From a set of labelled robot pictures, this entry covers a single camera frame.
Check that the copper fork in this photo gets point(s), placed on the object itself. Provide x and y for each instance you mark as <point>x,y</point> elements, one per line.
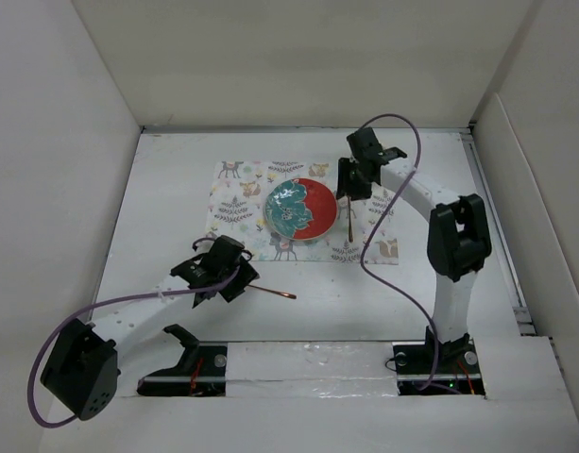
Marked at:
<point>275,292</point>

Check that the copper spoon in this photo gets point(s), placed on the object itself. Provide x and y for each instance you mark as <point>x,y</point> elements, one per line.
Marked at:
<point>349,217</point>

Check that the red and teal plate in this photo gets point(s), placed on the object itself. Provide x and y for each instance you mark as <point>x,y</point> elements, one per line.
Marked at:
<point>301,209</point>

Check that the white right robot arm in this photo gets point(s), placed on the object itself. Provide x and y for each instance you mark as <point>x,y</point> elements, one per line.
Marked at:
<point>458,241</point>

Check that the metal table edge rail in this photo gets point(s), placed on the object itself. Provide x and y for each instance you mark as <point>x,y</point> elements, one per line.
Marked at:
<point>176,129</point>

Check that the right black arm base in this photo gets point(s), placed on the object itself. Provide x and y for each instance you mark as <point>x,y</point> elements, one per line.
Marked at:
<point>412,363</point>

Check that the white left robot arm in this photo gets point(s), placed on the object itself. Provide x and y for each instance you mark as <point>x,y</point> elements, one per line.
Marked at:
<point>79,363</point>

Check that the patterned animal print cloth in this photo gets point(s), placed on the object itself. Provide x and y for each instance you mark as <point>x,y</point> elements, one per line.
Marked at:
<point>236,209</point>

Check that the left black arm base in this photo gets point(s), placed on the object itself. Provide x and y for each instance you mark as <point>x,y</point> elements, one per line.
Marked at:
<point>200,371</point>

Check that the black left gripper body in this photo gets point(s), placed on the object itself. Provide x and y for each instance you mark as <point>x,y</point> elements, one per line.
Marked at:
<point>230,289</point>

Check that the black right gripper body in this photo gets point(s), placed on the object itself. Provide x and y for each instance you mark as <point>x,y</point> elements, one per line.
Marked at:
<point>350,179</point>

